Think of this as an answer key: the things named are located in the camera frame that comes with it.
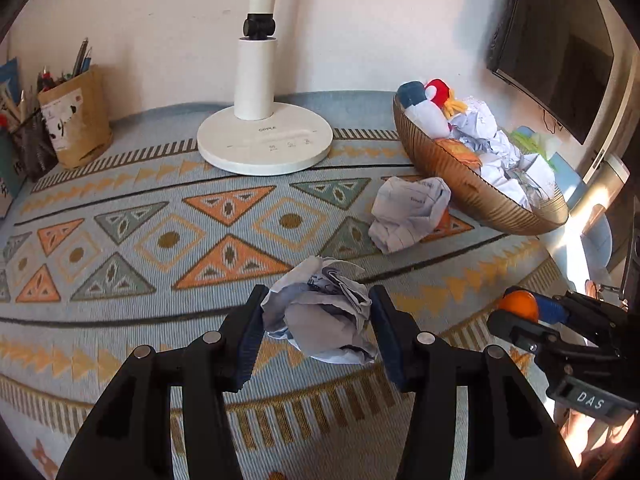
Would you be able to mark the gold ribbed bowl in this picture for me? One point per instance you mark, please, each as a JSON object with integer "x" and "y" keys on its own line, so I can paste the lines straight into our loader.
{"x": 450, "y": 190}

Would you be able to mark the grey paper ball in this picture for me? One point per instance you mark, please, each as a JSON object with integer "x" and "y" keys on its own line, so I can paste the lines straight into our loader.
{"x": 320, "y": 320}

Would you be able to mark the patterned woven mat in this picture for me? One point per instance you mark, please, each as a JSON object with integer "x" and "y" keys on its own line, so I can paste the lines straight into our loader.
{"x": 150, "y": 270}

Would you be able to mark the plush toy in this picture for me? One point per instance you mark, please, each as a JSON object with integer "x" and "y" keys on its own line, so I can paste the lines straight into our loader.
{"x": 430, "y": 112}

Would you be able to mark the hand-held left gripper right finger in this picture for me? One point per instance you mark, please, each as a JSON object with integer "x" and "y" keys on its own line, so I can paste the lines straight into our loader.
{"x": 387, "y": 332}

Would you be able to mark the white desk lamp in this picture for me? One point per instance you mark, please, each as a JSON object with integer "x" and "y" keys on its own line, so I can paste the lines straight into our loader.
{"x": 265, "y": 145}

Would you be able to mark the orange ball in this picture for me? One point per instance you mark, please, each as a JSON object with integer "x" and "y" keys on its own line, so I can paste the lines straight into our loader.
{"x": 520, "y": 305}

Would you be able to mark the person's right hand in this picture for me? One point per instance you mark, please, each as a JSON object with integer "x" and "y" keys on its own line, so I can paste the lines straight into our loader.
{"x": 590, "y": 435}

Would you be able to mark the black mesh pen holder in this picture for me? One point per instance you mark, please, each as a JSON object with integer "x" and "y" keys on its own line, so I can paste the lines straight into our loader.
{"x": 35, "y": 150}

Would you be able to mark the cardboard pen holder with pens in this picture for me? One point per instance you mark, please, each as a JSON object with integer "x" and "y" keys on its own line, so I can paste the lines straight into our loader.
{"x": 75, "y": 120}

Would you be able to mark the row of upright books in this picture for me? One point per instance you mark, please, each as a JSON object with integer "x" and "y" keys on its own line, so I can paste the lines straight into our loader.
{"x": 7, "y": 80}

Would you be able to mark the green tissue box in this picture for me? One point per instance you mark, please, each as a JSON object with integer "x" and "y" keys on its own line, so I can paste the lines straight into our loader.
{"x": 535, "y": 142}

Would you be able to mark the white paper with print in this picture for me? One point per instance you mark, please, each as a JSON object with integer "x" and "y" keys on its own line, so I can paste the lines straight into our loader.
{"x": 405, "y": 210}

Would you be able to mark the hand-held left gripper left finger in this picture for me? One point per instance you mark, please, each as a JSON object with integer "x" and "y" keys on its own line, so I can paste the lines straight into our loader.
{"x": 252, "y": 330}

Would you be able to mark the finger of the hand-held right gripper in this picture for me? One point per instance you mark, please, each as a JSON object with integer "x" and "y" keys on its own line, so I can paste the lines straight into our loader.
{"x": 550, "y": 310}
{"x": 515, "y": 332}

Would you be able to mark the bunch of pens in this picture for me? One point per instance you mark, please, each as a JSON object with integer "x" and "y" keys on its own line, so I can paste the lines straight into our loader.
{"x": 22, "y": 102}
{"x": 80, "y": 60}

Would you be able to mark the black monitor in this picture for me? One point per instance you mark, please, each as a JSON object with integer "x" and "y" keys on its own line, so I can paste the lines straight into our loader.
{"x": 550, "y": 50}

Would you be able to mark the white cylindrical appliance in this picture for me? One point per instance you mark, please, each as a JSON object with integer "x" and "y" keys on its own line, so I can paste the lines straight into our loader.
{"x": 607, "y": 180}

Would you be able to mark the pile of papers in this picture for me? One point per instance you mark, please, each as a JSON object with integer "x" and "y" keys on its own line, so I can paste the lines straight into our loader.
{"x": 495, "y": 160}

